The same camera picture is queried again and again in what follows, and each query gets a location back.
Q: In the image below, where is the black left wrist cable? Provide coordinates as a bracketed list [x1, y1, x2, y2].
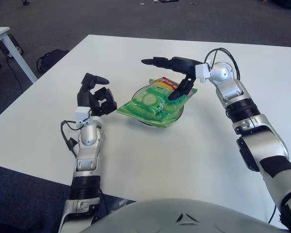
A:
[60, 120, 80, 157]

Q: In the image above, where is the thin black body cable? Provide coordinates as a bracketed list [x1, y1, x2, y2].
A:
[268, 203, 276, 224]

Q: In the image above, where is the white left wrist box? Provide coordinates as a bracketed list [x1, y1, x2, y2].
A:
[74, 106, 92, 123]

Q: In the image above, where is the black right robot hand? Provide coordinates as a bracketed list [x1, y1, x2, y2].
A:
[140, 56, 202, 100]

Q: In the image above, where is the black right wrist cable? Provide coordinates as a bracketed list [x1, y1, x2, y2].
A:
[203, 48, 241, 81]

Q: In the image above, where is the black floor cable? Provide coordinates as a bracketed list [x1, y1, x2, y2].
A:
[6, 57, 23, 93]

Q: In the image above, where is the white plate with black rim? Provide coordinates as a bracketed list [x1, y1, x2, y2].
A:
[130, 84, 185, 127]

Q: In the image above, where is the white side table leg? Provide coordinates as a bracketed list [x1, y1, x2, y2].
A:
[0, 26, 37, 84]

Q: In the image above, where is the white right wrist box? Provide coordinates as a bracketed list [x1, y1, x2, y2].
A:
[195, 63, 211, 83]

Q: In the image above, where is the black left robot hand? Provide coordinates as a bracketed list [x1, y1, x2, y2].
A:
[77, 72, 117, 117]

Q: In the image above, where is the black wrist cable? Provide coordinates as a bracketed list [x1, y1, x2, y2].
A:
[60, 120, 80, 157]
[203, 48, 241, 81]

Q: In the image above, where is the grey robot torso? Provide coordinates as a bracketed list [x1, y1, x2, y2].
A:
[84, 198, 289, 233]

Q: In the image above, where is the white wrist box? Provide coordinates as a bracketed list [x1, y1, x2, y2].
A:
[74, 106, 92, 123]
[195, 63, 211, 83]

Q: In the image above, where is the green potato chips bag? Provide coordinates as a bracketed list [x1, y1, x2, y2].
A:
[116, 76, 198, 129]

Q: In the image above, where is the black backpack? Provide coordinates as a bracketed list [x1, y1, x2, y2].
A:
[36, 49, 70, 73]

